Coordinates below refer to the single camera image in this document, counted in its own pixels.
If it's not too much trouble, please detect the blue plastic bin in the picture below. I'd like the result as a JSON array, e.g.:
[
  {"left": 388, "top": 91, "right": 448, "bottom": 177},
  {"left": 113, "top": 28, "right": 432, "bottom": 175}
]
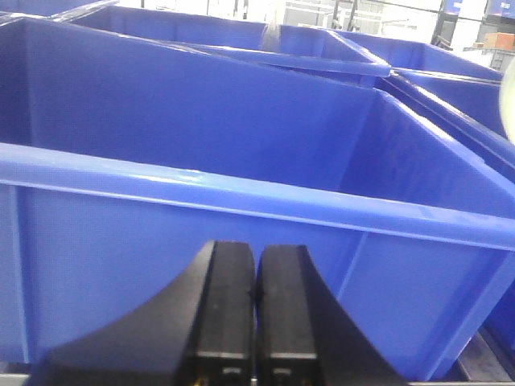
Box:
[
  {"left": 342, "top": 31, "right": 514, "bottom": 180},
  {"left": 1, "top": 17, "right": 514, "bottom": 380}
]

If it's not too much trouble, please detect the blue plastic bin right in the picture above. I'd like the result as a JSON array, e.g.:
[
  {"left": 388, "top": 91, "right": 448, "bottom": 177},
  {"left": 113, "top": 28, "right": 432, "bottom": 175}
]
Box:
[{"left": 342, "top": 31, "right": 514, "bottom": 180}]

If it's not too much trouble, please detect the blue plastic bin left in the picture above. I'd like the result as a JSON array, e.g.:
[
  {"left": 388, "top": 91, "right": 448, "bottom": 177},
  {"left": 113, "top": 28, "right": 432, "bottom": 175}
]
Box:
[{"left": 1, "top": 17, "right": 514, "bottom": 380}]

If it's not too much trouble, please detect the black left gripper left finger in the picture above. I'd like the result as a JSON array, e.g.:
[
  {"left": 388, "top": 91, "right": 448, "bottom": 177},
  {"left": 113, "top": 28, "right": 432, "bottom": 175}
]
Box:
[{"left": 26, "top": 240, "right": 255, "bottom": 385}]

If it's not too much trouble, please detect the tilted blue bin inside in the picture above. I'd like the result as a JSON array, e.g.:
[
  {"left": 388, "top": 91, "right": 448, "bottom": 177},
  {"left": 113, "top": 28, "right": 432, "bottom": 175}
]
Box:
[{"left": 55, "top": 5, "right": 391, "bottom": 87}]

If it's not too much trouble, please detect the light green plate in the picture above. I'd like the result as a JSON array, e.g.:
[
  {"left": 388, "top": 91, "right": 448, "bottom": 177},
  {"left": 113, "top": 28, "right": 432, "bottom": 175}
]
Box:
[{"left": 499, "top": 60, "right": 515, "bottom": 144}]

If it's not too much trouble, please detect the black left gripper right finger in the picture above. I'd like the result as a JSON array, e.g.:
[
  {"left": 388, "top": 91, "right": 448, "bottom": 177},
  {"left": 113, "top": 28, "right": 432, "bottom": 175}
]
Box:
[{"left": 257, "top": 244, "right": 406, "bottom": 385}]

